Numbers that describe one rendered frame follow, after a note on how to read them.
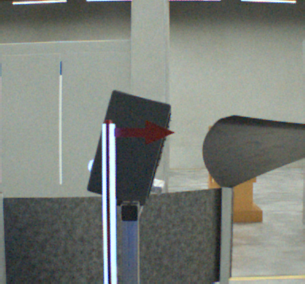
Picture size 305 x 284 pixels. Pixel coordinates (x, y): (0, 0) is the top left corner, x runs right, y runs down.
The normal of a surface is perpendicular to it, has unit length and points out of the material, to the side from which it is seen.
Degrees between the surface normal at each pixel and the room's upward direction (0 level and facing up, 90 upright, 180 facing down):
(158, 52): 90
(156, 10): 90
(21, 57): 90
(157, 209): 90
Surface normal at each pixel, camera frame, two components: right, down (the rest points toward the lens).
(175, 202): 0.62, 0.00
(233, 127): -0.05, 0.96
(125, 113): -0.03, 0.00
